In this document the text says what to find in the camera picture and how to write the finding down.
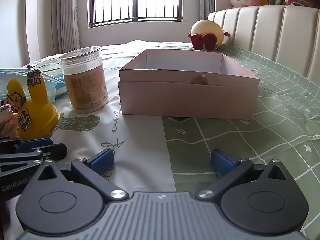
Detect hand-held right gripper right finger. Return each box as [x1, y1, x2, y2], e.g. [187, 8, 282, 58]
[196, 149, 288, 202]

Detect cream round plush red feet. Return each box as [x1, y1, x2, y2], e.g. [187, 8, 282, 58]
[187, 20, 229, 51]

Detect pink cardboard box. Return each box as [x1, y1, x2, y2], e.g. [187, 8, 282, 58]
[117, 49, 260, 120]

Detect colourful snack packet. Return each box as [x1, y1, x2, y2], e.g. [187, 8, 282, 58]
[0, 100, 21, 138]

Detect yellow rabbit-shaped toy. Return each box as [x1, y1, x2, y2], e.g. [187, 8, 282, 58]
[6, 70, 60, 140]

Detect cream padded headboard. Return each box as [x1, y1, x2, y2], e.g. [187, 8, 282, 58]
[207, 4, 320, 80]

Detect clear plastic jar beige label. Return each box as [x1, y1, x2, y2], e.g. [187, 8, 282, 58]
[59, 46, 109, 115]

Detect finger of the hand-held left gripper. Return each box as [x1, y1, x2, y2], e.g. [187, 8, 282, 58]
[0, 136, 53, 154]
[0, 143, 68, 178]

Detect barred window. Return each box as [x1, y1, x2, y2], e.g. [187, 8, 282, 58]
[87, 0, 183, 28]

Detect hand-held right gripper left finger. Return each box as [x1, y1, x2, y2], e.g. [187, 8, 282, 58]
[37, 148, 127, 202]

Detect blue face mask pack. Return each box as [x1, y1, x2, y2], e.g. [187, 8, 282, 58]
[0, 69, 68, 103]

